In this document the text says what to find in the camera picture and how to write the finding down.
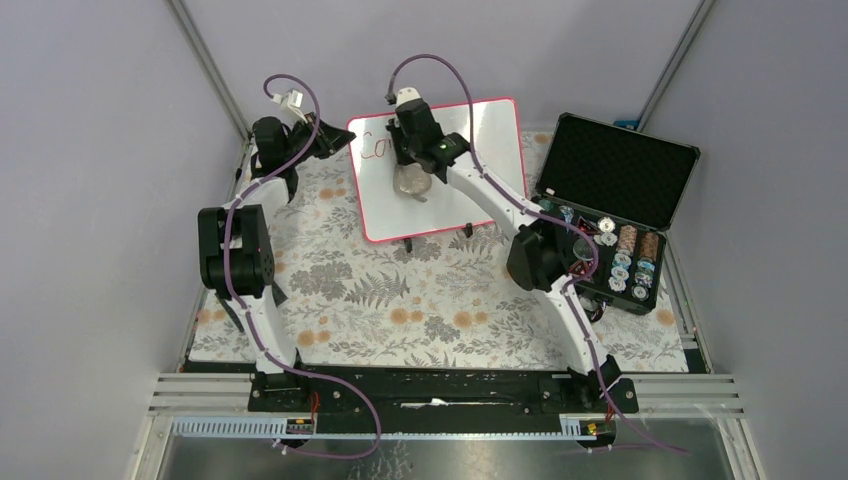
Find purple cable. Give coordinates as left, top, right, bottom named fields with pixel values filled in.
left=221, top=73, right=384, bottom=460
left=386, top=54, right=690, bottom=458

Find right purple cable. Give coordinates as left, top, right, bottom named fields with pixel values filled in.
left=386, top=54, right=690, bottom=458

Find aluminium frame front rails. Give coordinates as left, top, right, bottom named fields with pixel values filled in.
left=149, top=368, right=744, bottom=440

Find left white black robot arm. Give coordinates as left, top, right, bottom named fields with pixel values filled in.
left=197, top=114, right=356, bottom=411

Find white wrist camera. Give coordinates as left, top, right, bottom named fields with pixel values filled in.
left=271, top=88, right=304, bottom=117
left=395, top=87, right=421, bottom=109

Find grey wiping cloth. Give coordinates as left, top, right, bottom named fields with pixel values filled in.
left=393, top=163, right=432, bottom=203

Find black poker chip case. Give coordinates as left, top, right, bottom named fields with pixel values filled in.
left=533, top=113, right=701, bottom=315

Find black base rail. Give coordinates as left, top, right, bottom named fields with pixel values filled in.
left=248, top=365, right=610, bottom=435

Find pink framed whiteboard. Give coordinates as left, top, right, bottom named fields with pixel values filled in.
left=346, top=97, right=526, bottom=245

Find floral tablecloth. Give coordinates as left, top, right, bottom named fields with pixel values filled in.
left=188, top=129, right=690, bottom=372

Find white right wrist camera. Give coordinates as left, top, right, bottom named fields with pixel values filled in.
left=395, top=87, right=421, bottom=109

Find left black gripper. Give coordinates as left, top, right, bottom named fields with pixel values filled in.
left=283, top=112, right=355, bottom=167

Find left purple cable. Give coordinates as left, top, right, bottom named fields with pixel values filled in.
left=221, top=73, right=384, bottom=460

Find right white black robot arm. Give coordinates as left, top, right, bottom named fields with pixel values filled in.
left=390, top=99, right=621, bottom=412

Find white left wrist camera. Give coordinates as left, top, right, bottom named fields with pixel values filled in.
left=271, top=88, right=304, bottom=117

